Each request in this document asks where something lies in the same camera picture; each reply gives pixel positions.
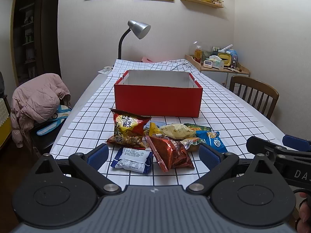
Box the blue cookie packet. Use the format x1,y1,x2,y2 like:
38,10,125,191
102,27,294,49
196,130,228,153

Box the orange green snack packet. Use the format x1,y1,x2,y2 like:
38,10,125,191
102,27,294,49
180,137,206,152

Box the green cracker packet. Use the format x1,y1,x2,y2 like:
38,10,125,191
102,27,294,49
184,123,212,131

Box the dark red foil snack bag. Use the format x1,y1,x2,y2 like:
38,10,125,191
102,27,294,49
145,135,194,173

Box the white navy biscuit packet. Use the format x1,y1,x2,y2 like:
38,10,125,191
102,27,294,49
110,147,153,174

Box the cream yellow snack packet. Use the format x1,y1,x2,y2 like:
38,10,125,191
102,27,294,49
160,124,196,140

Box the red yellow chips bag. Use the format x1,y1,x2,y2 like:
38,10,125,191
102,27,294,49
107,108,151,150

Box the light blue wafer packet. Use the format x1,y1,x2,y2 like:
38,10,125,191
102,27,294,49
144,120,166,129

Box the yellow candy packet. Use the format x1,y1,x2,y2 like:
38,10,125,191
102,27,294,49
145,123,163,137

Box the person's right hand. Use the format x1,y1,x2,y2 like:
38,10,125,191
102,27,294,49
297,192,311,233

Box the wooden chair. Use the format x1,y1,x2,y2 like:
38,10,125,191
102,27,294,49
229,76,279,119

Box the blue white bag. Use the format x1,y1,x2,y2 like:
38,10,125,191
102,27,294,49
36,105,71,136

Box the wooden corner cabinet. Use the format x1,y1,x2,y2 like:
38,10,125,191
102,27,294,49
184,55,250,89

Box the pink puffer jacket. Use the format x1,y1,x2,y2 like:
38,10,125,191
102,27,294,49
10,73,71,148

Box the yellow retro radio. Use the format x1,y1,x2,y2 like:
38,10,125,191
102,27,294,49
218,50,238,68

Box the tissue box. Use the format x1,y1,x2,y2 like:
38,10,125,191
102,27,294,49
209,55,224,70

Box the red cardboard box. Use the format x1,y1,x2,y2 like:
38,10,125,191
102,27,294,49
114,70,203,118

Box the white kitchen timer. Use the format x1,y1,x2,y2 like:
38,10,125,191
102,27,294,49
203,59,213,68

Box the papers on table corner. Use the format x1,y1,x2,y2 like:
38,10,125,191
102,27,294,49
98,66,113,75

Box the orange drink bottle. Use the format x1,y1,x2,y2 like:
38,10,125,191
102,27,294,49
194,45,202,64

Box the silver desk lamp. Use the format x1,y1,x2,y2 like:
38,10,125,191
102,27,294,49
117,19,151,60

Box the dark bookshelf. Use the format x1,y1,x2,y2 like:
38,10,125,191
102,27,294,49
10,0,44,86

